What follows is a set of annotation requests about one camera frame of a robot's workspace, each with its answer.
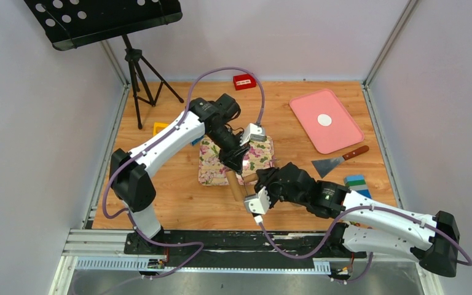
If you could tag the wooden rolling pin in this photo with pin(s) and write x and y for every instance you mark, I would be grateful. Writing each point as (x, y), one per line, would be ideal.
(238, 184)

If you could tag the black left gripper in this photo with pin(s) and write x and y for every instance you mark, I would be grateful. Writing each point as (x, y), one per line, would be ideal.
(234, 159)

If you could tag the metal scraper wooden handle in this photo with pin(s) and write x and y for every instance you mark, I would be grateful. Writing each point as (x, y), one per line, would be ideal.
(325, 166)

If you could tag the floral yellow tray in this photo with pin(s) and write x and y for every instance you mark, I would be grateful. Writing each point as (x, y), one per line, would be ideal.
(212, 172)

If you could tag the white and blue toy block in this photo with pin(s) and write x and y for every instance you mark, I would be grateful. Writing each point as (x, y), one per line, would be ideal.
(194, 142)

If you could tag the blue green stacked blocks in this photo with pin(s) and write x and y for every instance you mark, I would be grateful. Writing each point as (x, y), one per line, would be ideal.
(358, 183)

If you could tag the red toy block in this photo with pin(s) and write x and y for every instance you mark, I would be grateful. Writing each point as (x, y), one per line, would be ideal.
(244, 81)

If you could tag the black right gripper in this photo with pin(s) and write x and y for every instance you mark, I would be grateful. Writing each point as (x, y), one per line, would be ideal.
(265, 178)

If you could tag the yellow triangular toy block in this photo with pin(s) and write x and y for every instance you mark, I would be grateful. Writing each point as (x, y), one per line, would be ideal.
(158, 127)

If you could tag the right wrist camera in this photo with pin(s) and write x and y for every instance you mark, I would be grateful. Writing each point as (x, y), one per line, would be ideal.
(258, 203)

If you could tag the flat white dough wrapper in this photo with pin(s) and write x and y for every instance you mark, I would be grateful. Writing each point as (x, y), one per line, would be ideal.
(324, 120)

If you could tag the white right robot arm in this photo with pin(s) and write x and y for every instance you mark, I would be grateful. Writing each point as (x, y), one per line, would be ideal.
(361, 224)

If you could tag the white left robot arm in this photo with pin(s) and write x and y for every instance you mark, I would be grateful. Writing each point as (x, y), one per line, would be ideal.
(131, 172)

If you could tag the black music stand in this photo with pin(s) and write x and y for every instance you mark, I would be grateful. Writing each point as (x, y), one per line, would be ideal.
(73, 24)

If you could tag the pink tray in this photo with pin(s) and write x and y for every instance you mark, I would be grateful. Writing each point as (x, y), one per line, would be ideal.
(342, 133)

